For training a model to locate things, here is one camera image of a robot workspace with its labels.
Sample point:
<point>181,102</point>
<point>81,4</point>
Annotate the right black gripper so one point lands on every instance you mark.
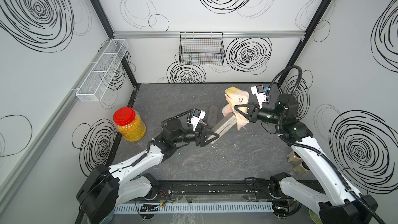
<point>251,107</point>

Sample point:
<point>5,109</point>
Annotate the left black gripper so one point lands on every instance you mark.
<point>200,140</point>

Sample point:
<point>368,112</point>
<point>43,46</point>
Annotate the grey rectangular eyeglass case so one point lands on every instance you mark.
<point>224,126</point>

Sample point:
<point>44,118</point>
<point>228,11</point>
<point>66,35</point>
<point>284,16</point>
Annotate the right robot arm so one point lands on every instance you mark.
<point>340,202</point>

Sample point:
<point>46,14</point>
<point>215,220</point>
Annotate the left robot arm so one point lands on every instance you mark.
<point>107,187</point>

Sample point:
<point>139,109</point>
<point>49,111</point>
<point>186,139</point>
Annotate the grey fabric oval eyeglass case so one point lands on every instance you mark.
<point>212,116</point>

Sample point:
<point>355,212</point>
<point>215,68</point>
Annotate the brown cardboard box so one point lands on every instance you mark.
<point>293,158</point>
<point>301,169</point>

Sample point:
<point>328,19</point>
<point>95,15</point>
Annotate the red lid jar yellow grains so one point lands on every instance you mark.
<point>129,124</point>

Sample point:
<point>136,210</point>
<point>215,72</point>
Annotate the green white tape roll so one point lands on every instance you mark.
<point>315,218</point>

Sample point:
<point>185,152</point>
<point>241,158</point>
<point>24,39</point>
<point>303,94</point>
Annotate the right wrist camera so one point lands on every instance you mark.
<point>261,94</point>

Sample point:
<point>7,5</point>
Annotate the white slotted cable duct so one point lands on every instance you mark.
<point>196,207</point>

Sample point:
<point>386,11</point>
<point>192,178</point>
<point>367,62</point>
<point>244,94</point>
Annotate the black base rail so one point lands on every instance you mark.
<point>260,189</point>

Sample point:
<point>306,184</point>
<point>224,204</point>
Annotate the black wire wall basket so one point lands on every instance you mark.
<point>201,48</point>

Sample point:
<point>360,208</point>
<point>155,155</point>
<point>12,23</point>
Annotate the white wire wall shelf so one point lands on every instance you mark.
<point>102,71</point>

